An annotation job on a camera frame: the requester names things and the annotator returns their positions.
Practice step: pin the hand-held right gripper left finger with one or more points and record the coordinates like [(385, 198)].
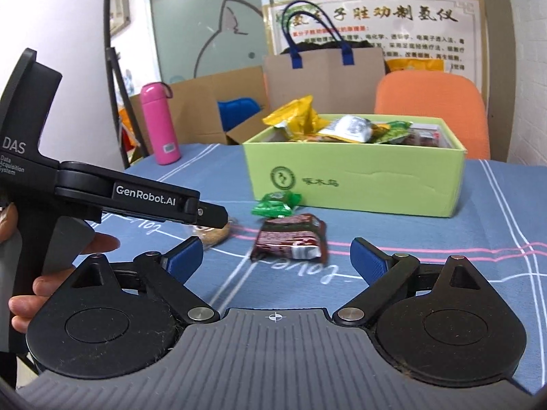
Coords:
[(186, 258)]

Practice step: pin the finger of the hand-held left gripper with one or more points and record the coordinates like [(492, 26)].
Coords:
[(209, 215)]

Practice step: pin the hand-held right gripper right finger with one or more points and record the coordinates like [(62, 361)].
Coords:
[(368, 260)]

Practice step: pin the round tan biscuit packet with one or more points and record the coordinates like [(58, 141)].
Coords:
[(213, 237)]

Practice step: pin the dark brown snack packet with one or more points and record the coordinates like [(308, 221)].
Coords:
[(286, 237)]

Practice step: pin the light green cardboard box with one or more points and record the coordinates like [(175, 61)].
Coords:
[(363, 179)]

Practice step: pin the yellow snack bag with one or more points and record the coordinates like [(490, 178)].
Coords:
[(295, 117)]

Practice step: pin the yellow and white snack packet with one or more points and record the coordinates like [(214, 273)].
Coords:
[(348, 128)]

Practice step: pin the brown snack packet red seal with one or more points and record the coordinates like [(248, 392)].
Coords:
[(421, 136)]

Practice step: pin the person's left hand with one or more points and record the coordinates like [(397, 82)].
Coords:
[(102, 242)]

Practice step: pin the green round snack packet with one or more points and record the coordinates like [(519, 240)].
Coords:
[(273, 205)]

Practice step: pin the whiteboard on stand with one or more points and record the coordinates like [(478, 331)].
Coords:
[(64, 30)]

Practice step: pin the pink bottle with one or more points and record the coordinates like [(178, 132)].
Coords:
[(160, 128)]

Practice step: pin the blue plastic chair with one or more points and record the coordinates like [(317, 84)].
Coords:
[(237, 113)]

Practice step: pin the open cardboard box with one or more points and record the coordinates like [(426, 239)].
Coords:
[(201, 102)]

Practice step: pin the blue tablecloth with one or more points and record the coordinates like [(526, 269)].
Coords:
[(491, 222)]

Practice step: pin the green leafy snack packet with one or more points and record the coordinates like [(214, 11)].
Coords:
[(391, 132)]

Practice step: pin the orange chair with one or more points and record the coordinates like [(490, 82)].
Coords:
[(427, 94)]

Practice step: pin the white wall box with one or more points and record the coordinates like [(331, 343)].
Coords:
[(121, 12)]

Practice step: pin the cat outline wall sticker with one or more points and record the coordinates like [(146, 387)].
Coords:
[(230, 38)]

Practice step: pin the wall poster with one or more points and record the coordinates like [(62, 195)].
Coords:
[(427, 30)]

